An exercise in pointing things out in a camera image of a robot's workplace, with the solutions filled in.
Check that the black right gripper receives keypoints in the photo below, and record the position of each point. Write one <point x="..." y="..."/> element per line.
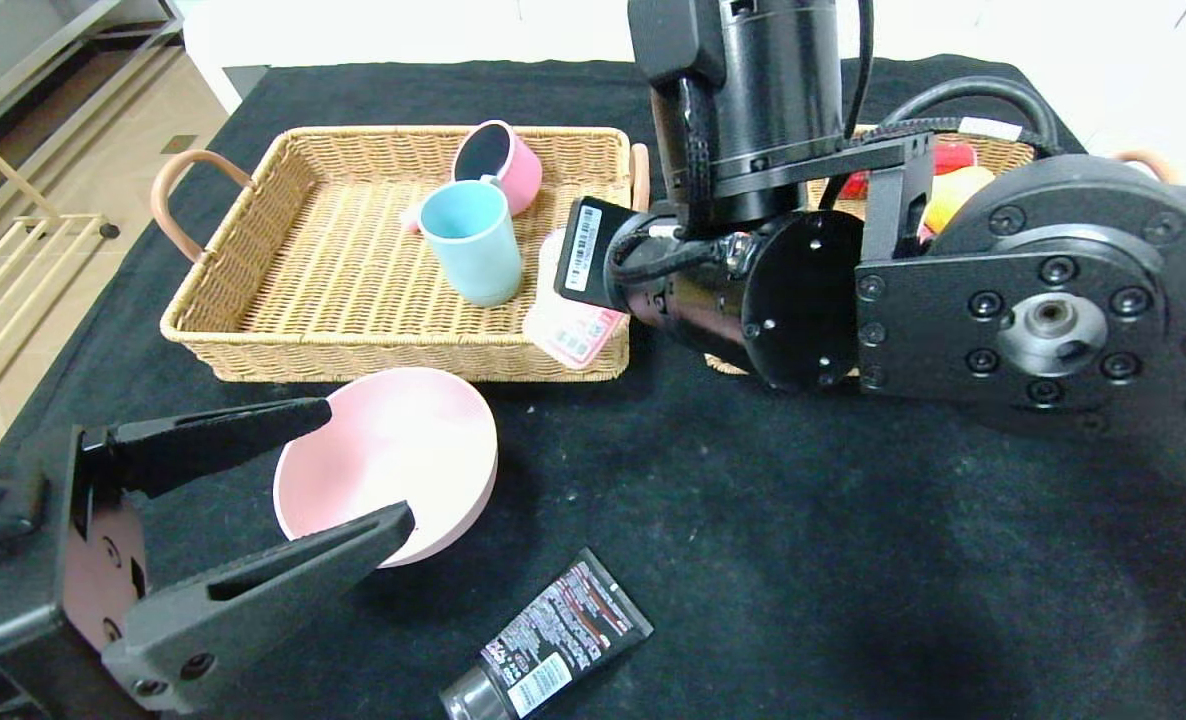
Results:
<point x="585" y="252"/>

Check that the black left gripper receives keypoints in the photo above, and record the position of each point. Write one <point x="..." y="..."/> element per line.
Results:
<point x="90" y="540"/>

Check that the pink lotion bottle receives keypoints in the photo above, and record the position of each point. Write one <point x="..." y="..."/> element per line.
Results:
<point x="578" y="335"/>

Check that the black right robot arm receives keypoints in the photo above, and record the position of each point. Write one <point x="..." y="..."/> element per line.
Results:
<point x="1053" y="300"/>

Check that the white bottle with purple base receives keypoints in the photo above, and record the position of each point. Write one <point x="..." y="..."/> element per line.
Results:
<point x="549" y="255"/>

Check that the pink mug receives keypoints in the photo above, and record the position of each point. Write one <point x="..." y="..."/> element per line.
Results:
<point x="523" y="172"/>

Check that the teal plastic cup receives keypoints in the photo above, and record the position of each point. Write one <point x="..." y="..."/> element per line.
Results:
<point x="475" y="255"/>

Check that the pink bowl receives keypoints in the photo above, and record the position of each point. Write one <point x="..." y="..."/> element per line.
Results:
<point x="393" y="450"/>

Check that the black tablecloth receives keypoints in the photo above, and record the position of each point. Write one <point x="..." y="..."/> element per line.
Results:
<point x="653" y="520"/>

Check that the white table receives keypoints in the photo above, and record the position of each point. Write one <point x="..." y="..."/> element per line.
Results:
<point x="403" y="35"/>

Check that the black cosmetic tube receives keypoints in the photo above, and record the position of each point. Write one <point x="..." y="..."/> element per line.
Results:
<point x="553" y="635"/>

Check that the yellow pear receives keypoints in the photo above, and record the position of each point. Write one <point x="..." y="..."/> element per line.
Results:
<point x="953" y="195"/>

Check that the small floor socket cover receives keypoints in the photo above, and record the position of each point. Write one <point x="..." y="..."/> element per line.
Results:
<point x="181" y="145"/>

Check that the red soda can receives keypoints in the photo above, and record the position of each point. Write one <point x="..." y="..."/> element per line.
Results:
<point x="956" y="157"/>

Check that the gray metal shelf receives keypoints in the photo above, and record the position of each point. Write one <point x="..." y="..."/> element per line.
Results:
<point x="53" y="40"/>

